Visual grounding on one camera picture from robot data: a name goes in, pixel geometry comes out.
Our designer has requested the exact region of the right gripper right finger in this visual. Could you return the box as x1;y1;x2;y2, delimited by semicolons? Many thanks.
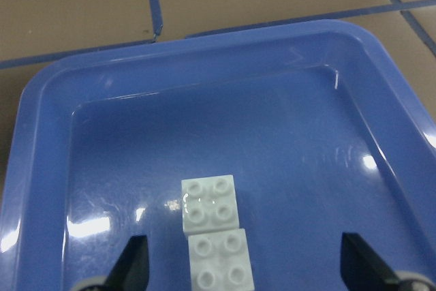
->
341;232;405;291

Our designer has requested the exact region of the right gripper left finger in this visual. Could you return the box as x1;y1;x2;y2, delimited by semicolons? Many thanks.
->
104;235;149;290

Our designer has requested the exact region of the white block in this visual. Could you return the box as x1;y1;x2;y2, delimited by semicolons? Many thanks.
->
181;174;240;236
188;228;255;291

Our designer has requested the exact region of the blue plastic tray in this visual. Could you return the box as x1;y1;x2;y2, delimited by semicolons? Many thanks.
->
1;20;435;290

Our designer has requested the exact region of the brown paper table cover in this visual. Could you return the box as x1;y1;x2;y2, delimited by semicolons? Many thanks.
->
1;0;435;167

